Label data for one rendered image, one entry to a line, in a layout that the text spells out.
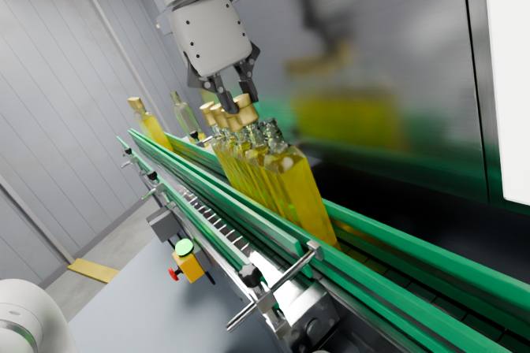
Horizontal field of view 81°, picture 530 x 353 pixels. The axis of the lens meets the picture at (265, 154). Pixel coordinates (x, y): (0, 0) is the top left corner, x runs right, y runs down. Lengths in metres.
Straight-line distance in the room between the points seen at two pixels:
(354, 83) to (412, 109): 0.09
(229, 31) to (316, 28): 0.13
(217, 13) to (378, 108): 0.27
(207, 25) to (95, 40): 3.70
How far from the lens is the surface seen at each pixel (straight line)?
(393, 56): 0.43
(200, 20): 0.48
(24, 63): 3.81
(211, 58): 0.48
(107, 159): 3.92
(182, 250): 0.86
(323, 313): 0.55
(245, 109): 0.51
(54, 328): 0.63
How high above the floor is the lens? 1.46
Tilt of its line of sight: 23 degrees down
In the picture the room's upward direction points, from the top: 24 degrees counter-clockwise
